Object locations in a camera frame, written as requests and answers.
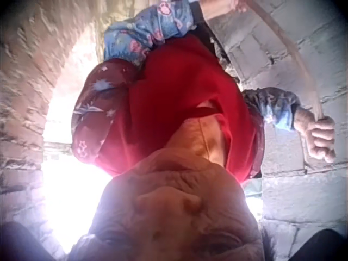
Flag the person's right hand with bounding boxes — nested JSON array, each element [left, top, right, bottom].
[[295, 108, 337, 164]]

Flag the person's left hand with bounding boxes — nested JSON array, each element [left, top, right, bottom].
[[225, 0, 248, 14]]

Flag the thin curved wooden stick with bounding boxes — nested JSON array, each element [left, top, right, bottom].
[[244, 0, 325, 167]]

